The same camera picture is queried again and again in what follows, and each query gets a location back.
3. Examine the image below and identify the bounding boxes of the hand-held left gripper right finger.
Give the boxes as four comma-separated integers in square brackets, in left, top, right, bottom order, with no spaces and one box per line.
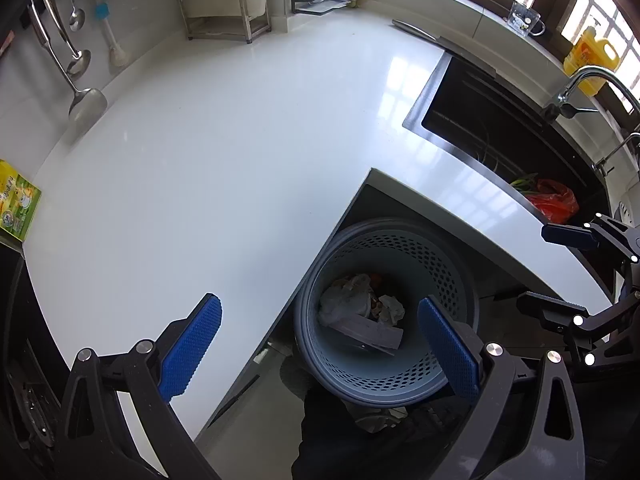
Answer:
[417,296,586,480]

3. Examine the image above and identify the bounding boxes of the clear glass cup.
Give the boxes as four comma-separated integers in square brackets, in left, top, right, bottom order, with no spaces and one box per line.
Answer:
[506,1,546,37]

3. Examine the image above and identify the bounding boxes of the small metal tap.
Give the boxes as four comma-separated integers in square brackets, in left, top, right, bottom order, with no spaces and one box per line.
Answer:
[594,132,640,177]

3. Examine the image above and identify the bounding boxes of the hanging metal ladles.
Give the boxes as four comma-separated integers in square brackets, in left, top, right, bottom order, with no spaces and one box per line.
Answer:
[27,0,108,122]

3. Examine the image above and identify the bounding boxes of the yellow detergent bottle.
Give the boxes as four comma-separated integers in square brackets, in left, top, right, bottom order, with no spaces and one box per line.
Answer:
[563,26,621,96]

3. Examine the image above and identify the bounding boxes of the pink clear plastic package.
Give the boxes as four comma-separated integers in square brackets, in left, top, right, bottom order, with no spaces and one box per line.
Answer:
[330,315,405,358]

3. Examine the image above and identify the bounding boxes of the black stove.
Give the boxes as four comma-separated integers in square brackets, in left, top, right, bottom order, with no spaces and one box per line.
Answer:
[0,240,66,461]

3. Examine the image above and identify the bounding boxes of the window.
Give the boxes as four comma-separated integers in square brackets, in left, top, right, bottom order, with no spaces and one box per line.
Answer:
[402,0,640,116]

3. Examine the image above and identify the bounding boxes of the black kitchen sink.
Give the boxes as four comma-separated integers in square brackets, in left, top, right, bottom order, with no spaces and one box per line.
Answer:
[402,35,631,241]

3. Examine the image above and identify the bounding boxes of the red plastic bag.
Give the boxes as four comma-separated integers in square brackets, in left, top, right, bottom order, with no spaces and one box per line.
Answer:
[527,178,580,225]

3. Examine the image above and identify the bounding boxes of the white plastic film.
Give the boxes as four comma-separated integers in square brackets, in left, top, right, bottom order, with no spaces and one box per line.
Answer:
[319,274,373,331]

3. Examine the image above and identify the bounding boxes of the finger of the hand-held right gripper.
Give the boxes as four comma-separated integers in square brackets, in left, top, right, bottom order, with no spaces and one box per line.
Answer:
[541,214,640,263]
[516,290,640,367]

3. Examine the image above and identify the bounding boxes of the metal ladle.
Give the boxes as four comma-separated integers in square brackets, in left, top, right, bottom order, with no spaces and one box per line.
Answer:
[41,0,92,79]

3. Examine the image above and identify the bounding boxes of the white blue bottle brush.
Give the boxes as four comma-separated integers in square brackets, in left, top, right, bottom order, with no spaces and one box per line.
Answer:
[90,0,130,67]

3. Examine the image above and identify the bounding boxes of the metal faucet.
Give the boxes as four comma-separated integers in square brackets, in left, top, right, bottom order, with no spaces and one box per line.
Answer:
[544,66,640,122]

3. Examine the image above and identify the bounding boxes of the grey perforated trash bin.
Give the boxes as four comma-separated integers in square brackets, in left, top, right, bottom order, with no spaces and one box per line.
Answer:
[292,217,481,407]

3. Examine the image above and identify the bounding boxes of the green box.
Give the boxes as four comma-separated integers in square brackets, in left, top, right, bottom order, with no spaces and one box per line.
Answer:
[0,159,42,241]

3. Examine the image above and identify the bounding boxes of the printed snack wrapper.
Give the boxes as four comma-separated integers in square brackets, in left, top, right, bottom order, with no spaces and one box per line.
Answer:
[370,294,407,328]

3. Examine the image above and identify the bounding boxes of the metal cutting board stand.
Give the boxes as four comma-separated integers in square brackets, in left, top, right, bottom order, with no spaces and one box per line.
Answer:
[177,0,272,43]

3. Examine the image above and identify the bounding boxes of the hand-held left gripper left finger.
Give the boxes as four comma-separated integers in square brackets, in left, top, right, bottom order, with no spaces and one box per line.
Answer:
[52,292,223,480]

